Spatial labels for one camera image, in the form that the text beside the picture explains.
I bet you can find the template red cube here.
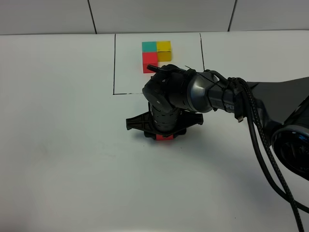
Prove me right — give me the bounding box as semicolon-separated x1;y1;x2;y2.
142;52;158;73

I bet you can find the template yellow cube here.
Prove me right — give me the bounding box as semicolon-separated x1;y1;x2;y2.
156;41;172;62

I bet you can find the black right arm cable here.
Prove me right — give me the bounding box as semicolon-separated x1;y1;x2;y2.
185;65;309;232

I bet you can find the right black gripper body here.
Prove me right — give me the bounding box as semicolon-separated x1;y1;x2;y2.
126;104;203;140

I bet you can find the template teal cube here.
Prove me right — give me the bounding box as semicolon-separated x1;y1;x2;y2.
142;42;157;53

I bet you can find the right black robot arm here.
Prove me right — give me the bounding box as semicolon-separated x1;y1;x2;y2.
126;64;309;179

